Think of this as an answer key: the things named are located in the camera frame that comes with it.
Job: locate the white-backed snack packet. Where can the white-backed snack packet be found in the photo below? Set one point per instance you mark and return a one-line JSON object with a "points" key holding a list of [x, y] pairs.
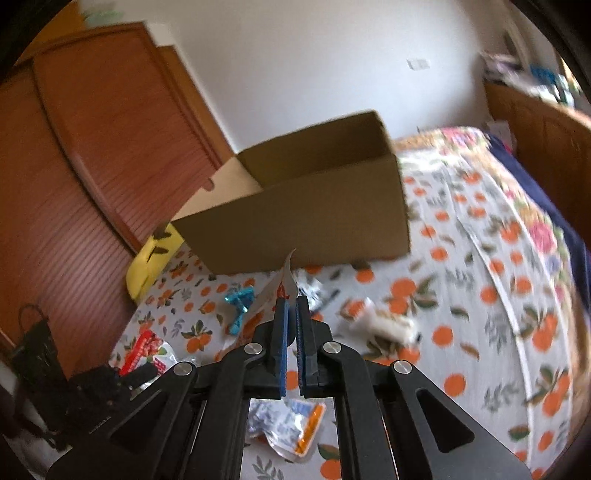
{"points": [[287, 281]]}

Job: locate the long wooden cabinet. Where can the long wooden cabinet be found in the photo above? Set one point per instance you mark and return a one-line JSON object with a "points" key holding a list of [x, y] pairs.
{"points": [[545, 134]]}

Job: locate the white and orange snack packet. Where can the white and orange snack packet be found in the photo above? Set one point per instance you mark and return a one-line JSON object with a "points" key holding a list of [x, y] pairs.
{"points": [[286, 422]]}

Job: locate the white paper bag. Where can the white paper bag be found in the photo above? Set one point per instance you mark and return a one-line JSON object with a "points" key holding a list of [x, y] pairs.
{"points": [[498, 133]]}

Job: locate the blue bottles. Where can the blue bottles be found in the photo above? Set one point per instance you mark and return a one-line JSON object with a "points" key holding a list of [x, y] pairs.
{"points": [[542, 77]]}

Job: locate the navy blanket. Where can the navy blanket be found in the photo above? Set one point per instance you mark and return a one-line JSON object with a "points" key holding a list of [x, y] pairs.
{"points": [[549, 194]]}

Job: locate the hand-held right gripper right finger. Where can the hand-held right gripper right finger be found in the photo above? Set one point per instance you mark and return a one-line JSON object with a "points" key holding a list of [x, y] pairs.
{"points": [[304, 337]]}

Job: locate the yellow plush toy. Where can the yellow plush toy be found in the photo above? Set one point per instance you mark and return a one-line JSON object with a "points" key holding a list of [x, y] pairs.
{"points": [[147, 263]]}

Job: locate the silver snack packet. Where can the silver snack packet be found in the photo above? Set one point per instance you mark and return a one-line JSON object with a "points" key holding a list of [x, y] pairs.
{"points": [[314, 288]]}

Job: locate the floral blanket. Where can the floral blanket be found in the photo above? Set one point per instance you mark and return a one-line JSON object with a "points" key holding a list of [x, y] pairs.
{"points": [[540, 230]]}

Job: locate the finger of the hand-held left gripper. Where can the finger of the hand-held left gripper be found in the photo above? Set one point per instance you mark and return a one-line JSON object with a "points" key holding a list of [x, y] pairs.
{"points": [[138, 374]]}

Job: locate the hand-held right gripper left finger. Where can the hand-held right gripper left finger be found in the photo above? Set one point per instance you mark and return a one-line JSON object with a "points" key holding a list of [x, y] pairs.
{"points": [[280, 337]]}

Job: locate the wooden slatted wardrobe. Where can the wooden slatted wardrobe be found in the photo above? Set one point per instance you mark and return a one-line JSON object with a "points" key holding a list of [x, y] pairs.
{"points": [[92, 161]]}

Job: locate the cardboard box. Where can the cardboard box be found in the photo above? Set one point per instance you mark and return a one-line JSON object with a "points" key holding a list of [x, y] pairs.
{"points": [[300, 221]]}

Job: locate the red and white snack packet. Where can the red and white snack packet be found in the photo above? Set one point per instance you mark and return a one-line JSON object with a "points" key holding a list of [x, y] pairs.
{"points": [[147, 348]]}

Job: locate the teal plastic toy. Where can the teal plastic toy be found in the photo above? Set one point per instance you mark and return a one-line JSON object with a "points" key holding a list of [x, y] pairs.
{"points": [[240, 304]]}

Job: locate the stack of purple boxes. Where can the stack of purple boxes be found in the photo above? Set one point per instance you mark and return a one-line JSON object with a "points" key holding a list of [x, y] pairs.
{"points": [[498, 64]]}

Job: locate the white wall switch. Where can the white wall switch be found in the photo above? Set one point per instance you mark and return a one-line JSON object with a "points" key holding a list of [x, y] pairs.
{"points": [[418, 64]]}

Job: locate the green plastic container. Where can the green plastic container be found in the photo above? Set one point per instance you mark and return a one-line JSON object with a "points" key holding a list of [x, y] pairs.
{"points": [[101, 13]]}

